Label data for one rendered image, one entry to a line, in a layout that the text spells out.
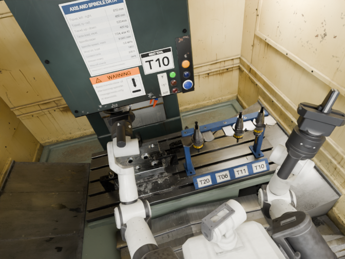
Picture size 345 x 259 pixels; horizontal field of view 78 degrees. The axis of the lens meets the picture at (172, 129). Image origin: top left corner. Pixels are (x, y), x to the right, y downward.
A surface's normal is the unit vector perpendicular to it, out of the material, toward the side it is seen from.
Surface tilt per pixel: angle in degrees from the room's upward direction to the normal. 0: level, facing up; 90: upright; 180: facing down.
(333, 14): 90
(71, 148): 0
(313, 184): 24
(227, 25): 90
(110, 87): 90
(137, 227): 30
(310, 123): 78
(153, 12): 90
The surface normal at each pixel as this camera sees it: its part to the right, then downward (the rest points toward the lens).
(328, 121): -0.36, 0.52
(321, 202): -0.52, -0.55
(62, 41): 0.21, 0.66
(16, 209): 0.26, -0.75
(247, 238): -0.21, -0.91
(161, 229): -0.26, -0.67
